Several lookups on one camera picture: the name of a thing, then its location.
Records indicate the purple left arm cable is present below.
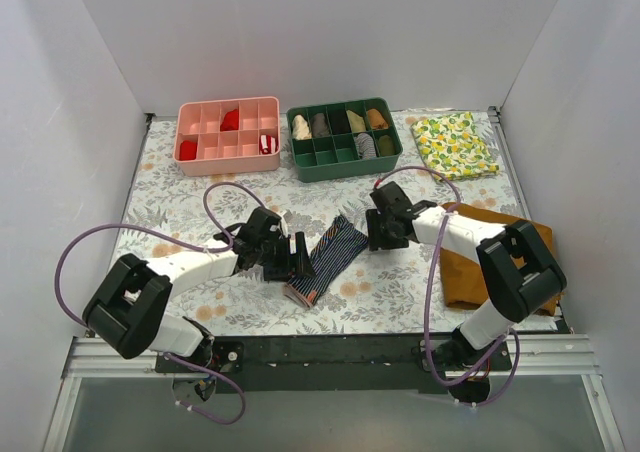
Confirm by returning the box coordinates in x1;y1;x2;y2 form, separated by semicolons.
54;181;271;425

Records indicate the orange brown rolled underwear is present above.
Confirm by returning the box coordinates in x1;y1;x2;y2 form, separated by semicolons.
366;108;390;130

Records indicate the red white striped sock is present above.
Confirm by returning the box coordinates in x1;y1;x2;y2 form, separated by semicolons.
259;134;278;155

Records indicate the floral patterned table mat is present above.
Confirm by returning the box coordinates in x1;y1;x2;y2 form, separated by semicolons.
116;109;523;336

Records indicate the olive green rolled underwear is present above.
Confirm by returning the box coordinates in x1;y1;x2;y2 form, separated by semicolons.
378;135;396;157

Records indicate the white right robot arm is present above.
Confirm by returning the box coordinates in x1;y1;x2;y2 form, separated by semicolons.
366;182;567;370

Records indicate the navy striped underwear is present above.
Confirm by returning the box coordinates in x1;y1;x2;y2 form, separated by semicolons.
284;215;368;308

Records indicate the red rolled sock bottom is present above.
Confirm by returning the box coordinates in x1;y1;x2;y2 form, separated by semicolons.
178;140;197;161

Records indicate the red rolled sock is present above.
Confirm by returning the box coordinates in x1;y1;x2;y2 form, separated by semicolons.
220;108;240;131
178;140;197;161

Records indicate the lemon print folded cloth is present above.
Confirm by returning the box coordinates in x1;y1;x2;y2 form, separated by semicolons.
410;112;500;181

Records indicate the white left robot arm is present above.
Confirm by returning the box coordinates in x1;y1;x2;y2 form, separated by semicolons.
82;207;315;372

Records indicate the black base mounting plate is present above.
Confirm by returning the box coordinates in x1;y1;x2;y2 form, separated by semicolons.
154;332;514;397

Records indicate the black rolled underwear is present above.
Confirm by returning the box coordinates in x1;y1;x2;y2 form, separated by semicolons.
328;110;351;135

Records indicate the pink divided organizer box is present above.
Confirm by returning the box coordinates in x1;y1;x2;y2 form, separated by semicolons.
173;96;282;177

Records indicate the red rolled sock top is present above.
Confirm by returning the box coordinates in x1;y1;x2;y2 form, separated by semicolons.
220;108;240;131

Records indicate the cream rolled underwear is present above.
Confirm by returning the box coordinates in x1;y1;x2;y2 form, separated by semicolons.
292;114;312;141

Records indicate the mustard brown folded cloth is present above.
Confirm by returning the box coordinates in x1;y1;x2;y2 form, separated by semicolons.
439;201;557;318

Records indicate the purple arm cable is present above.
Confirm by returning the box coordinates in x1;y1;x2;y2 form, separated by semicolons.
54;181;271;425
373;165;521;406

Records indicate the aluminium frame rail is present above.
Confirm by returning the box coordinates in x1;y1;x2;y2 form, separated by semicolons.
45;333;625;451

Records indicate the green divided organizer box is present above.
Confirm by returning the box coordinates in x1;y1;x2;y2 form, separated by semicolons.
286;97;403;183

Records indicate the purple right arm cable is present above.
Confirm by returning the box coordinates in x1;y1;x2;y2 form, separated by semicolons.
373;165;521;406

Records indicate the grey striped rolled underwear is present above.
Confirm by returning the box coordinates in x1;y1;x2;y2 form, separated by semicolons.
354;132;377;160

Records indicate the beige yellow rolled underwear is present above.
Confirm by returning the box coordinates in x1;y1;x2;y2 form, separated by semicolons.
346;110;367;134

